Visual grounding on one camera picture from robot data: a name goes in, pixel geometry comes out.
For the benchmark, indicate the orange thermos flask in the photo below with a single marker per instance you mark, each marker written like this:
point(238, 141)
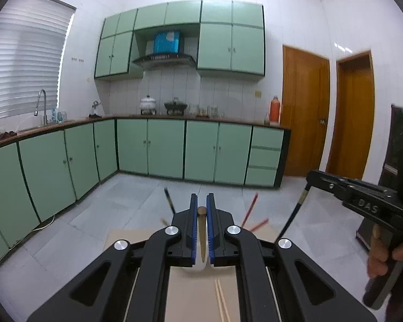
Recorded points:
point(275, 112)

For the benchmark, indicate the red chopsticks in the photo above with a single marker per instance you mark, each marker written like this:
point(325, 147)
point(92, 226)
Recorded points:
point(250, 209)

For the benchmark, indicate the metal kitchen faucet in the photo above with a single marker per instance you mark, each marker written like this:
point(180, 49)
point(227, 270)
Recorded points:
point(44, 107)

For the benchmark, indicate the beige wooden chopstick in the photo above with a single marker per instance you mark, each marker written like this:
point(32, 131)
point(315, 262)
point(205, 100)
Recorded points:
point(225, 302)
point(202, 234)
point(220, 302)

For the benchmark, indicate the white window blind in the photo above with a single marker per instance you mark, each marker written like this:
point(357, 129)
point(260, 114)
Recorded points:
point(27, 57)

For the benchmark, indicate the beige chopstick red patterned end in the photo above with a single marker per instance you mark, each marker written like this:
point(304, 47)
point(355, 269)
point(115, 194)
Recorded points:
point(260, 224)

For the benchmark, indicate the black range hood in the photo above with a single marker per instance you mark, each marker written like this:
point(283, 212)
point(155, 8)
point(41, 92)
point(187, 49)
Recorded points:
point(164, 59)

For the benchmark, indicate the green upper wall cabinets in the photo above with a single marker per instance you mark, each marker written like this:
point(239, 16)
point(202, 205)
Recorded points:
point(218, 47)

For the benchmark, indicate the black chopstick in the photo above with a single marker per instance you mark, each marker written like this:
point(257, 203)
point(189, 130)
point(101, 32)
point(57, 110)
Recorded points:
point(294, 211)
point(169, 201)

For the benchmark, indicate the crumpled cloth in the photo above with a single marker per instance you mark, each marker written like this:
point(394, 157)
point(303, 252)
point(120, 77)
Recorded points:
point(3, 136)

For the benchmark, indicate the brown wooden door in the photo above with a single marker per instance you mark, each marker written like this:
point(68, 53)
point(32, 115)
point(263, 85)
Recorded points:
point(305, 114)
point(352, 117)

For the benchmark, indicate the blue box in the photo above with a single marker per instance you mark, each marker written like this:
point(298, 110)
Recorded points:
point(166, 42)

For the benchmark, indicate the black wok with lid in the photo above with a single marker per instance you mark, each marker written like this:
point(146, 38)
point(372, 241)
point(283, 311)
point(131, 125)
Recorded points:
point(174, 104)

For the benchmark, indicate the clear plastic bottles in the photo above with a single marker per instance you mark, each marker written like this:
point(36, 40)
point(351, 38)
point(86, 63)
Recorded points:
point(59, 115)

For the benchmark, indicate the green lower kitchen cabinets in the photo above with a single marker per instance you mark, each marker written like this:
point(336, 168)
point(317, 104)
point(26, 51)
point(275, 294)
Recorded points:
point(164, 147)

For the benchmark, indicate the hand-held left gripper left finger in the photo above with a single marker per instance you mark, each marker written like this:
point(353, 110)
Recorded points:
point(194, 234)

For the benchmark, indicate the person's right hand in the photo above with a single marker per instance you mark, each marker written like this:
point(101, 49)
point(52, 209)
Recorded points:
point(377, 258)

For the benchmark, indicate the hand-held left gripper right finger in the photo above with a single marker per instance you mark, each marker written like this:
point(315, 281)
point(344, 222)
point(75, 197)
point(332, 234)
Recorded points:
point(211, 234)

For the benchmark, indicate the wall hooks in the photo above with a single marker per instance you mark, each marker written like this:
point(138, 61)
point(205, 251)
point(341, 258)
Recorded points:
point(78, 60)

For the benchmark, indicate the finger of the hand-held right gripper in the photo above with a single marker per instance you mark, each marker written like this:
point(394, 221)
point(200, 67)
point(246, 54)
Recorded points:
point(325, 184)

